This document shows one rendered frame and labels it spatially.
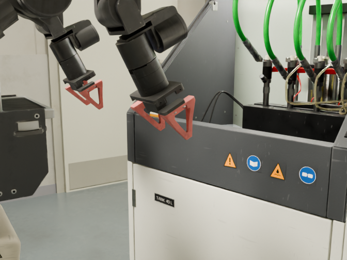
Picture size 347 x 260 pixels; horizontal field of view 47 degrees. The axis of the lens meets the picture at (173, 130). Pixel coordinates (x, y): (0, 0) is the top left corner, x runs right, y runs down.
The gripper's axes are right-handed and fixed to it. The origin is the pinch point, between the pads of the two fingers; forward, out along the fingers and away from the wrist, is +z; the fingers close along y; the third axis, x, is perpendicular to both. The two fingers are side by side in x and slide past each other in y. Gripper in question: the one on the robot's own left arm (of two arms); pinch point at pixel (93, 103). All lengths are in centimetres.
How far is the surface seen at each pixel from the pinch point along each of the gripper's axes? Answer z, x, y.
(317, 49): 16, -65, -23
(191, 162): 23.4, -11.5, -18.8
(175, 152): 21.3, -10.8, -12.9
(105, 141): 92, -47, 200
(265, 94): 20, -43, -20
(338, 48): 15, -63, -32
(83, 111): 61, -43, 200
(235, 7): -9.1, -38.8, -24.1
